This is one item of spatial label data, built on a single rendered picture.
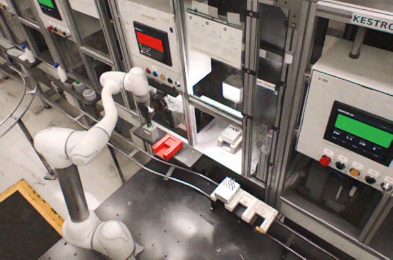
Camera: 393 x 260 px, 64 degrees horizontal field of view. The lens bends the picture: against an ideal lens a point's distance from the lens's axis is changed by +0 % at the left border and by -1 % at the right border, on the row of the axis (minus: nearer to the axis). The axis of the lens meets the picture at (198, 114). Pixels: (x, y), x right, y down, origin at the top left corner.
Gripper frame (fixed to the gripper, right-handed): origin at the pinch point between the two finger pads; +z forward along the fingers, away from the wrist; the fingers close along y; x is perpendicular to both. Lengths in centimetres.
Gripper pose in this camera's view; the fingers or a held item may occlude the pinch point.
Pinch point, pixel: (148, 122)
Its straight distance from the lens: 208.7
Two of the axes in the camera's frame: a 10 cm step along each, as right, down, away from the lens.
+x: -6.3, 5.6, -5.4
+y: -7.7, -3.9, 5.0
